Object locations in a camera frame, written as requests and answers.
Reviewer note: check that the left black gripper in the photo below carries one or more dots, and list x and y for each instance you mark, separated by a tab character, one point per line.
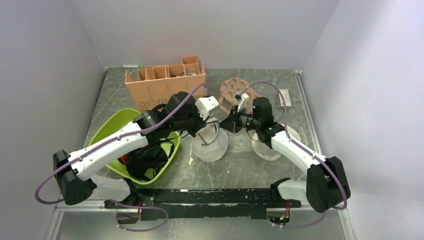
201	123

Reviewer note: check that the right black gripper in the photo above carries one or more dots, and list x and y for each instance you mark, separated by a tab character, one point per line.
231	123

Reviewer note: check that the white round mesh laundry bag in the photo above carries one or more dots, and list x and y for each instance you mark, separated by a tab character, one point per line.
211	142

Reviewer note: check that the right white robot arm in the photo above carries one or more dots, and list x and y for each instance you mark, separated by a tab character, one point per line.
326	184

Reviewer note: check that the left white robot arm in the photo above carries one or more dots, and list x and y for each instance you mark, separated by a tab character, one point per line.
76	172

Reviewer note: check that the orange plastic organizer box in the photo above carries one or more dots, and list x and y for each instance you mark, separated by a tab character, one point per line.
154	85

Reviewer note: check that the small white red box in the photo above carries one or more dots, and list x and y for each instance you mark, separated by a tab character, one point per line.
284	98

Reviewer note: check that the black garment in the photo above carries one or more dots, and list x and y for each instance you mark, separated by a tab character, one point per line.
145	163

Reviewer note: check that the green plastic basin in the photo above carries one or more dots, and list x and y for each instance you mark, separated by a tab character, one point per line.
117	122

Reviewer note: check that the green white marker pen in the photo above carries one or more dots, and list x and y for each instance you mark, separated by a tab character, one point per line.
133	66

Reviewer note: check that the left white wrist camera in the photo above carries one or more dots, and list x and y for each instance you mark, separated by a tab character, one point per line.
206	105

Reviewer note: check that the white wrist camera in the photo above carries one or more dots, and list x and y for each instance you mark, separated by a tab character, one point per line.
242	99
206	105

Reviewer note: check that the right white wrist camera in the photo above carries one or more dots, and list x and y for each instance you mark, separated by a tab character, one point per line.
242	99

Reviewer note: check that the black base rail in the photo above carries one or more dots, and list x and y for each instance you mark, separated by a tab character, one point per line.
179	212

